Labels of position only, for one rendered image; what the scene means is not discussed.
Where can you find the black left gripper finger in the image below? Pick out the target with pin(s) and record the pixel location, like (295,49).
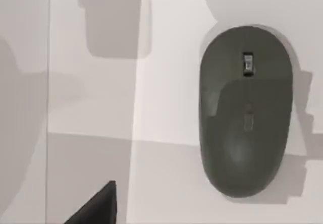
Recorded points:
(101,206)

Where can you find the dark grey computer mouse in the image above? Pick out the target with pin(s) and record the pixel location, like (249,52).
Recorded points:
(244,123)

